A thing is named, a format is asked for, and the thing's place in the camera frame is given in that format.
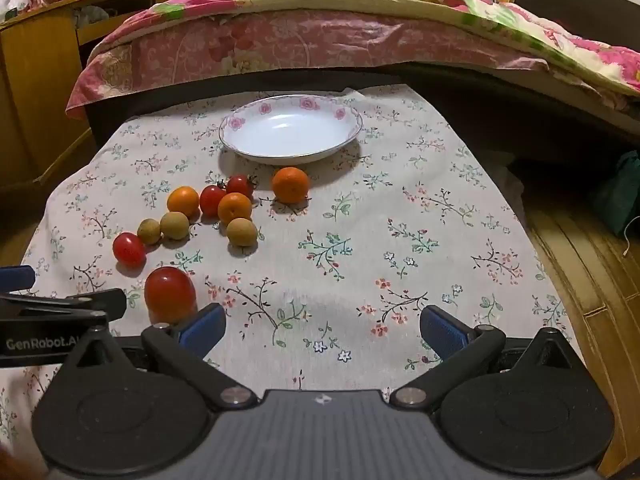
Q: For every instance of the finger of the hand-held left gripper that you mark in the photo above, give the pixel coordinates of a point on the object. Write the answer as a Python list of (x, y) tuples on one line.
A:
[(15, 278), (90, 305)]

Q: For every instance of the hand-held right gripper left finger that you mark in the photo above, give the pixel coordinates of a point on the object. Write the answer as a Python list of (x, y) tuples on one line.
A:
[(202, 332)]

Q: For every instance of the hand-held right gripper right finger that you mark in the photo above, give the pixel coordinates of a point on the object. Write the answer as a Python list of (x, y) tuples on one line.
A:
[(442, 332)]

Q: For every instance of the large red cherry tomato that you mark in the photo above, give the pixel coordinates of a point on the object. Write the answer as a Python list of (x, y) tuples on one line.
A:
[(170, 294)]

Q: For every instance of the tan longan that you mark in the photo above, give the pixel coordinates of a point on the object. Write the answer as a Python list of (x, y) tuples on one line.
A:
[(174, 225), (149, 230), (242, 231)]

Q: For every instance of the small orange mandarin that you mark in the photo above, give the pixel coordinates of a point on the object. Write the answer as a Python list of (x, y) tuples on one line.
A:
[(234, 208)]

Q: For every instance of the yellowish orange mandarin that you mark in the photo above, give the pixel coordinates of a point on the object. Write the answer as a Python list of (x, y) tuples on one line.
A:
[(183, 201)]

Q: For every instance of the red cherry tomato with stem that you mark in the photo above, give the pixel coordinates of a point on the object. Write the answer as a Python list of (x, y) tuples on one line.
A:
[(240, 186)]

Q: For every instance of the dark orange rough mandarin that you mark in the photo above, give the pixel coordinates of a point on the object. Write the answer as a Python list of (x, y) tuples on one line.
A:
[(291, 184)]

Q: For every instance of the white floral-rimmed plate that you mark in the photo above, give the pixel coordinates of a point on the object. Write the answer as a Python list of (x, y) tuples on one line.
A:
[(290, 130)]

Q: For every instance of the floral white tablecloth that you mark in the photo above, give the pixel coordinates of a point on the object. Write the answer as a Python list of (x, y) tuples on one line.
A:
[(325, 285)]

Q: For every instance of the yellow wooden cabinet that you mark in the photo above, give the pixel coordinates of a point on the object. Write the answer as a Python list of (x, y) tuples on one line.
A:
[(40, 85)]

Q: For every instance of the dark green bag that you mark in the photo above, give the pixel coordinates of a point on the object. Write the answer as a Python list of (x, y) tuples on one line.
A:
[(617, 195)]

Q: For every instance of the grey cloth bundle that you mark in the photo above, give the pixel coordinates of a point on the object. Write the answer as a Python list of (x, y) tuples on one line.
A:
[(95, 16)]

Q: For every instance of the pink floral bed sheet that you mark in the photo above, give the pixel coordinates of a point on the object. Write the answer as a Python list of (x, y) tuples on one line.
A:
[(300, 45)]

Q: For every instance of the dark brown headboard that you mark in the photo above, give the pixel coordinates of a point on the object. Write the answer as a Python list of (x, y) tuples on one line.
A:
[(575, 5)]

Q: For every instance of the dark bed frame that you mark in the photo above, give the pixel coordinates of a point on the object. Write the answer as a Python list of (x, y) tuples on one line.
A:
[(450, 79)]

